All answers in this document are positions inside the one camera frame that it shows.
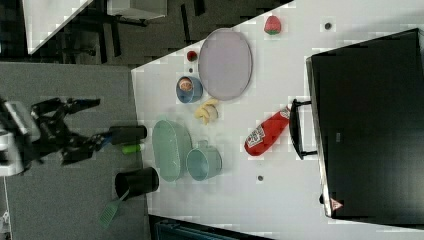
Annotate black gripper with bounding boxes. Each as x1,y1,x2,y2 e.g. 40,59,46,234
31,98,106,165

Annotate red plush ketchup bottle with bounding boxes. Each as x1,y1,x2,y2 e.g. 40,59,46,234
244,106,290,156

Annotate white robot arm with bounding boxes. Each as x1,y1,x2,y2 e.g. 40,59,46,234
0,98,112,177

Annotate black cylinder container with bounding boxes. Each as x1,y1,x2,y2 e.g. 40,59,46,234
109,125,147,145

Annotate green marker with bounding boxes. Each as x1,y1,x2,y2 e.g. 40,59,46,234
121,143,145,155

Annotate black cup holder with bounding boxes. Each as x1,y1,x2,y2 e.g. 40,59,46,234
115,167,159,199

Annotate green spatula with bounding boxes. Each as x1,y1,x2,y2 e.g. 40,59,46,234
99,191,129,229

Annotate orange slice toy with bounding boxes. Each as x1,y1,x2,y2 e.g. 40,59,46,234
179,78,193,92

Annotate teal mug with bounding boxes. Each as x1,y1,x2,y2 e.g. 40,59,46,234
186,140,222,181

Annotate yellow plush banana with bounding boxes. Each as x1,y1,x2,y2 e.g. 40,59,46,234
194,98,218,125

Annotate small red toy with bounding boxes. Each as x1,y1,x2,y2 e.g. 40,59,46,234
186,51,197,62

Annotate lilac oval plate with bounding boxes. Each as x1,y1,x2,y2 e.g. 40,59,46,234
198,28,253,101

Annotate red plush strawberry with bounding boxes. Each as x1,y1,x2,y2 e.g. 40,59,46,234
264,16,282,35

